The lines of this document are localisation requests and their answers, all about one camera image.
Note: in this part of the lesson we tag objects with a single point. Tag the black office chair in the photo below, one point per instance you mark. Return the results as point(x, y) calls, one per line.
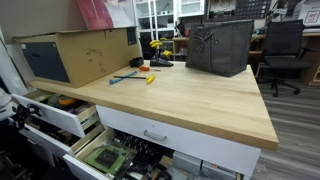
point(283, 40)

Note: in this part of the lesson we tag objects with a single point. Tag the white shut drawer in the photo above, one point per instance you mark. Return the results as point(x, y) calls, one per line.
point(206, 150)

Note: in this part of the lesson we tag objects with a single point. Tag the white cabinet with wood top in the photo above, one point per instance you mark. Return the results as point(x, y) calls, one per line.
point(200, 100)

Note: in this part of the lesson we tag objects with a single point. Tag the white box with red print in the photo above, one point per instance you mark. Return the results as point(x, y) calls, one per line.
point(310, 16)

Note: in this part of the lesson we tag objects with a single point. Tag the white shelf rack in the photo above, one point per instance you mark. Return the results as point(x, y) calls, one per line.
point(154, 20)

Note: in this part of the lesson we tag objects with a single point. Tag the pink bag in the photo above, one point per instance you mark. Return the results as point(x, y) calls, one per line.
point(96, 13)

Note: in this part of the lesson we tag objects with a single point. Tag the plain grey box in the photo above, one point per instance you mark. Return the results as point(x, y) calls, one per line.
point(186, 163)

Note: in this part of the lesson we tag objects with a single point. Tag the grey box with red label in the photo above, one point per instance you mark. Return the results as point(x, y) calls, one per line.
point(216, 171)

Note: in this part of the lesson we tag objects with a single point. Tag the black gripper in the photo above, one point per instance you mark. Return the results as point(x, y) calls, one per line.
point(21, 116)

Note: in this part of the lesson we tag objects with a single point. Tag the large cardboard box dark panel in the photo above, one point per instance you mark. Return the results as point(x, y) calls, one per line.
point(83, 56)

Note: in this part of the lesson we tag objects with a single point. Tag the white drawer with tape rolls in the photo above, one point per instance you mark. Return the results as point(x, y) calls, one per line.
point(60, 118)

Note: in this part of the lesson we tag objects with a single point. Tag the white drawer with black headphones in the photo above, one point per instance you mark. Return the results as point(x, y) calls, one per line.
point(50, 146)

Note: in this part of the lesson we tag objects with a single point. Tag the green package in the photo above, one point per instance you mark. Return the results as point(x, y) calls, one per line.
point(95, 161)

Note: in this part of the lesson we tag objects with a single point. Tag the white low drawer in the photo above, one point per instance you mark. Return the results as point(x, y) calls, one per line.
point(43, 155)

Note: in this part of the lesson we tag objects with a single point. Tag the black pegboard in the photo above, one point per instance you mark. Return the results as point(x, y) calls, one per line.
point(253, 8)

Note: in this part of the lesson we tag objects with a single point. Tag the black mesh chair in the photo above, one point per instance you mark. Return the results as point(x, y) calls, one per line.
point(146, 50)

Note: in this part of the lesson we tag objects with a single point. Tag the white wall cabinet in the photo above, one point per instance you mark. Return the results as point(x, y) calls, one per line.
point(191, 8)

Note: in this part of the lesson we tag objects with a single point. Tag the white drawer with green package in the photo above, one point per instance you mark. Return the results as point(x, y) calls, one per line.
point(76, 170)

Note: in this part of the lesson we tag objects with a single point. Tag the black stand yellow hex keys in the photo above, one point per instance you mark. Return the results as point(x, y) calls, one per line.
point(161, 62)

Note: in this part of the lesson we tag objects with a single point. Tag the grey tote bag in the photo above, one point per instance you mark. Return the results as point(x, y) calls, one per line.
point(220, 50)

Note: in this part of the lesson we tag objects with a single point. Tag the small black box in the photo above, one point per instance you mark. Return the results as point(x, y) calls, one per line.
point(136, 62)

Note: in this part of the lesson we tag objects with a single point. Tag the orange tape roll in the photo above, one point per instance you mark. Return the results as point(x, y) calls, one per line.
point(66, 101)

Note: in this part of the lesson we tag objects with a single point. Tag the blue hand tool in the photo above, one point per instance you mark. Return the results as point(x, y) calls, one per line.
point(121, 78)

